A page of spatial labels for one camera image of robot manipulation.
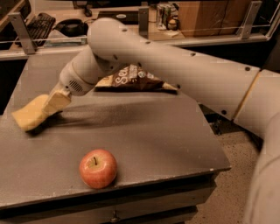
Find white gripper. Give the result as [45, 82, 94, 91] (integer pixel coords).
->
[42, 55, 100, 116]

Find yellow sponge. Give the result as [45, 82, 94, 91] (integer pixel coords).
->
[11, 94, 50, 131]

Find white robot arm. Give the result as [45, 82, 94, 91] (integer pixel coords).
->
[55, 18, 280, 224]

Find black headphones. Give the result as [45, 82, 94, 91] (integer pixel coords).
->
[54, 18, 88, 38]

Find black keyboard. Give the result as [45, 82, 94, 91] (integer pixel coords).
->
[23, 12, 56, 46]

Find brown yellow snack bag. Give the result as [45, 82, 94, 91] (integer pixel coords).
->
[95, 65, 179, 92]

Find red apple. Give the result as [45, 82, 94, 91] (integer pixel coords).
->
[79, 149, 117, 189]

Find grey drawer cabinet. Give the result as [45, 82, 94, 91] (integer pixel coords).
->
[0, 171, 218, 224]

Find black laptop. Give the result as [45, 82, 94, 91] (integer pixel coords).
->
[98, 11, 138, 25]

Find cans and cups cluster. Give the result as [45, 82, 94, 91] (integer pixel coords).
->
[156, 3, 179, 31]

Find cardboard box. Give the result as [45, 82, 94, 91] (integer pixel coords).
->
[178, 0, 252, 37]

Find left metal bracket post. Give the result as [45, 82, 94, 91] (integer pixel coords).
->
[8, 12, 37, 55]

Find metal bracket post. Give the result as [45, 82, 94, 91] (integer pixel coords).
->
[138, 7, 149, 38]
[239, 0, 262, 39]
[8, 12, 37, 55]

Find middle metal bracket post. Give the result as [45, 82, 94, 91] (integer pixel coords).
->
[138, 7, 149, 38]

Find right metal bracket post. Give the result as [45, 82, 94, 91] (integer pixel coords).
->
[239, 0, 262, 39]

